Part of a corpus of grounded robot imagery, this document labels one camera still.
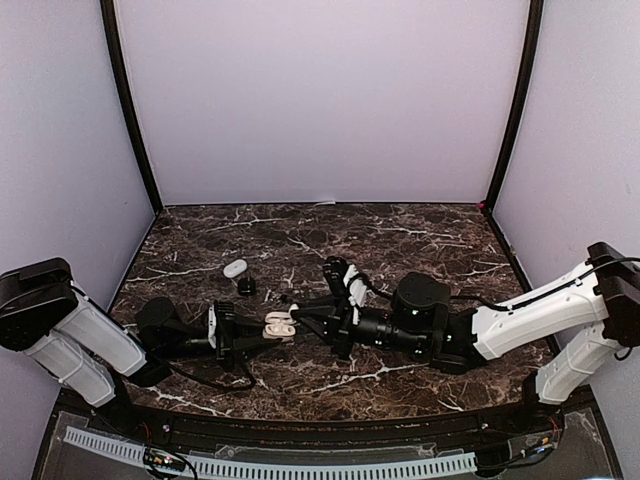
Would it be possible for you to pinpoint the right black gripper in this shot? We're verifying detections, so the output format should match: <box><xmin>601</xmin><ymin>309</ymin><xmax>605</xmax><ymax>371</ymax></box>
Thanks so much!
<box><xmin>291</xmin><ymin>294</ymin><xmax>428</xmax><ymax>362</ymax></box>

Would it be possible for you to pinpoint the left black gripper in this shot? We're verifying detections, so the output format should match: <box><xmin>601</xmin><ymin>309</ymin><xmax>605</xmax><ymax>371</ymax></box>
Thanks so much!
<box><xmin>160</xmin><ymin>314</ymin><xmax>280</xmax><ymax>374</ymax></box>

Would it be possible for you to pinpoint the beige gold-rimmed charging case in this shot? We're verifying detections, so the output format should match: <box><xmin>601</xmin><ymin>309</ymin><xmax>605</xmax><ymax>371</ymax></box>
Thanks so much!
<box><xmin>263</xmin><ymin>311</ymin><xmax>296</xmax><ymax>341</ymax></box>

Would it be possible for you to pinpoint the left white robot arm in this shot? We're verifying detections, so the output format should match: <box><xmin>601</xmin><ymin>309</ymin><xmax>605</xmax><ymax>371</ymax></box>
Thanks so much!
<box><xmin>1</xmin><ymin>257</ymin><xmax>296</xmax><ymax>436</ymax></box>

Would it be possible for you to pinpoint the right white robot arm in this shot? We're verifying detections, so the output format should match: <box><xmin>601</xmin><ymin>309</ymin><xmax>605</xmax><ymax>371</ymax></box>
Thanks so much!
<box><xmin>290</xmin><ymin>242</ymin><xmax>639</xmax><ymax>434</ymax></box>

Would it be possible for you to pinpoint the black round charging case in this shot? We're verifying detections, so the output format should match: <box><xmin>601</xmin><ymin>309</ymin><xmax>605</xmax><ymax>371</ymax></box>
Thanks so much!
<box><xmin>237</xmin><ymin>277</ymin><xmax>257</xmax><ymax>297</ymax></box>

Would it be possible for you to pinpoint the white oval charging case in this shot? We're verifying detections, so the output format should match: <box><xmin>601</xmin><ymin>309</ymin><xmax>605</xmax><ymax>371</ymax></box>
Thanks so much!
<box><xmin>223</xmin><ymin>259</ymin><xmax>248</xmax><ymax>279</ymax></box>

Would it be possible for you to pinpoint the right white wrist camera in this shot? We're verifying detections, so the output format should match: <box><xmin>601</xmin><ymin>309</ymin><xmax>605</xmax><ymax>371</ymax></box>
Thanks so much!
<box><xmin>343</xmin><ymin>264</ymin><xmax>368</xmax><ymax>326</ymax></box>

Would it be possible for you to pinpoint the white slotted cable duct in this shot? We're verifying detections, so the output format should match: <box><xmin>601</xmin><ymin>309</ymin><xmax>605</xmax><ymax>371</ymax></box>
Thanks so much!
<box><xmin>63</xmin><ymin>427</ymin><xmax>478</xmax><ymax>479</ymax></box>

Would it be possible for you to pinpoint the black front table rail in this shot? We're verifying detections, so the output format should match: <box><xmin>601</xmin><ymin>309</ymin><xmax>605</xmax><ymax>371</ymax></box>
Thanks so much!
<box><xmin>124</xmin><ymin>403</ymin><xmax>520</xmax><ymax>449</ymax></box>

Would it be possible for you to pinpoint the left black frame post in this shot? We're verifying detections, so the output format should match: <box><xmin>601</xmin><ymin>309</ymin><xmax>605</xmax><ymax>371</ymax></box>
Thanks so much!
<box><xmin>99</xmin><ymin>0</ymin><xmax>164</xmax><ymax>215</ymax></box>

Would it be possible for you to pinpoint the black frame post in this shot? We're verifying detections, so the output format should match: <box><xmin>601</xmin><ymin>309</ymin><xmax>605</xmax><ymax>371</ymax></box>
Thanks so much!
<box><xmin>99</xmin><ymin>0</ymin><xmax>164</xmax><ymax>215</ymax></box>
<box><xmin>483</xmin><ymin>0</ymin><xmax>544</xmax><ymax>216</ymax></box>

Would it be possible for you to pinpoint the right black frame post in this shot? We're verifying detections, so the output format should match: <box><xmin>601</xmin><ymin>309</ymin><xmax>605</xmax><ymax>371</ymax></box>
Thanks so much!
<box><xmin>483</xmin><ymin>0</ymin><xmax>544</xmax><ymax>216</ymax></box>

